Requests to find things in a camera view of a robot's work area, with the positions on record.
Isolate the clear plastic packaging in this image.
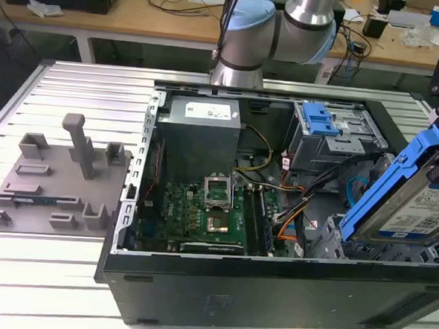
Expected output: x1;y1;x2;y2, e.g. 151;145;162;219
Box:
401;25;439;48

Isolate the CPU socket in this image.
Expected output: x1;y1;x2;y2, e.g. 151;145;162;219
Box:
204;214;232;236

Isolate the hard disk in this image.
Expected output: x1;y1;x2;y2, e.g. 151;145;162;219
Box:
338;118;439;249

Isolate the white orange black wire bundle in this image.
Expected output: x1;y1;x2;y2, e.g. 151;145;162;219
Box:
234;170;307;195

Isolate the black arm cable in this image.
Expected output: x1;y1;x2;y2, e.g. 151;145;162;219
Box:
213;0;242;60

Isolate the orange yellow wire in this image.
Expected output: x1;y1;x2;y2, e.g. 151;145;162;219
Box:
273;208;307;249

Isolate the green motherboard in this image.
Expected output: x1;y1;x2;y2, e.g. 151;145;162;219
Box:
135;178;289;260

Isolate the wooden desk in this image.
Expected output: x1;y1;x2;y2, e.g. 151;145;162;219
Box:
0;0;439;86

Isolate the yellow black wire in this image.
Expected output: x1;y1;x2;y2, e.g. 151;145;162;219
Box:
232;123;275;174

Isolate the black RAM slot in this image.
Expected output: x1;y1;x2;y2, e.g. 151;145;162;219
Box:
245;185;265;257
239;184;259;256
251;185;271;257
257;185;278;258

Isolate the blue disk wire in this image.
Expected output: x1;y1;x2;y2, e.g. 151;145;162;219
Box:
345;171;371;210

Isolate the blue drive cage latch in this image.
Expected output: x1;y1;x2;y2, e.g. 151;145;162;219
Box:
301;101;342;138

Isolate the grey metal drive cage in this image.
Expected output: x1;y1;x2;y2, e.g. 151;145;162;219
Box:
284;100;392;179

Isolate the grey parts rack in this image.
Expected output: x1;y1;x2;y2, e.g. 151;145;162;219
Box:
0;108;137;242

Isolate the black graphics card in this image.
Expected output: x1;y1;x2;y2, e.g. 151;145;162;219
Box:
179;239;246;257

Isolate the flat grey box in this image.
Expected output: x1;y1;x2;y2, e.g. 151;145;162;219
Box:
386;8;433;30

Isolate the small black box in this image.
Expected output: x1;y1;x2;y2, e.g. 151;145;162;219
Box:
362;14;389;38

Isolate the thin metal locking lever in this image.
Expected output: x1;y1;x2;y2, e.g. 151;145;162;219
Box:
228;172;239;213

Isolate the thin red wire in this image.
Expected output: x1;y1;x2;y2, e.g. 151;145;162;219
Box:
144;136;167;203

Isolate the grey power supply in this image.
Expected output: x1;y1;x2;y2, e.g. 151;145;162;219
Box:
151;93;246;189

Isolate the crumpled clear plastic bag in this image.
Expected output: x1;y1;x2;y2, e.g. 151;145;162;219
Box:
25;0;65;19

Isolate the metal socket cover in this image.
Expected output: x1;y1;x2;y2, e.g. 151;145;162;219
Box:
202;174;234;212

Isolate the black PC case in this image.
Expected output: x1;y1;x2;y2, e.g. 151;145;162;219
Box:
90;73;439;329

